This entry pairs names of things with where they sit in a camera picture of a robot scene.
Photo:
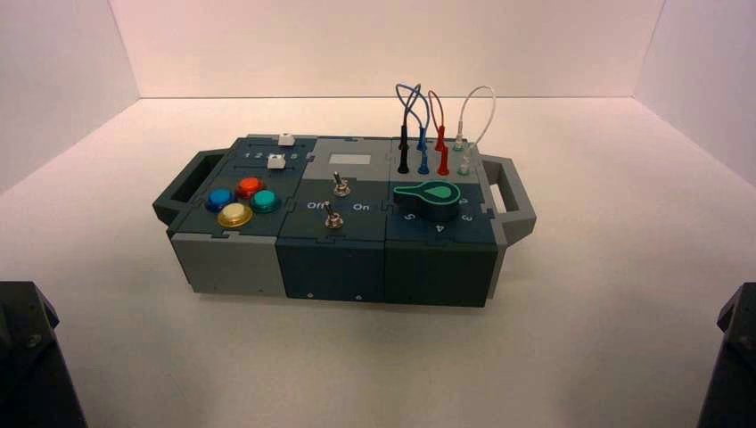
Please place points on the grey rectangular display panel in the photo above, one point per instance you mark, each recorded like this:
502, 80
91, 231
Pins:
349, 159

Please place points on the green pointer rotary knob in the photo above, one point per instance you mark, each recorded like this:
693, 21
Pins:
434, 198

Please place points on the teal push button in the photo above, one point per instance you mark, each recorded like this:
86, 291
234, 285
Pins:
265, 200

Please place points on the yellow push button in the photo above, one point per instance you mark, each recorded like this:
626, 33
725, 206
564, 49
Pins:
234, 214

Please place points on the red push button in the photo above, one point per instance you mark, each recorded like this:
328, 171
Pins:
250, 186

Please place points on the white slider knob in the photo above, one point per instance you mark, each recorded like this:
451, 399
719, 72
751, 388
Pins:
286, 140
276, 163

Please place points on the metal toggle switch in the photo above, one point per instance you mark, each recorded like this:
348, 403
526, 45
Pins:
340, 186
333, 218

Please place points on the blue push button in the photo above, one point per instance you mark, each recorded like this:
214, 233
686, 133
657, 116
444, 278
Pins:
220, 198

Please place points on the grey and teal control box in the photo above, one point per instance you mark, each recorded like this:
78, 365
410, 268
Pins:
331, 260

